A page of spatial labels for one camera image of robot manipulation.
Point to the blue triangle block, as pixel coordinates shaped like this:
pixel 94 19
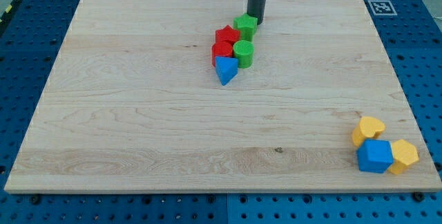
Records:
pixel 226 69

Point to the red cylinder block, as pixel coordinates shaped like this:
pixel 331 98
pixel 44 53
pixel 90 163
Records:
pixel 221 49

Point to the green cylinder block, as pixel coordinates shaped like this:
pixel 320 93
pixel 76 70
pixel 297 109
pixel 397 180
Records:
pixel 243 51

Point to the red pentagon block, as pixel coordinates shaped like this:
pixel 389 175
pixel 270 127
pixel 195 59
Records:
pixel 227 34

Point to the green star block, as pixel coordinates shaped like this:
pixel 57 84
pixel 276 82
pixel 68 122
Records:
pixel 247 25

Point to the wooden board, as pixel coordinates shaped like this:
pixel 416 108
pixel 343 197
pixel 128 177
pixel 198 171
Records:
pixel 133 105

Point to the yellow heart block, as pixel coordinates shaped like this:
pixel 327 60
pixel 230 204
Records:
pixel 367 127

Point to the blue cube block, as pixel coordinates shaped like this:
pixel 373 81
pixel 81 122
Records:
pixel 374 156

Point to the white fiducial marker tag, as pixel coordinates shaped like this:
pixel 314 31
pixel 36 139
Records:
pixel 382 7

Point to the yellow hexagon block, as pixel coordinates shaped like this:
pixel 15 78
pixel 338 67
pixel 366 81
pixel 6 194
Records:
pixel 405 154

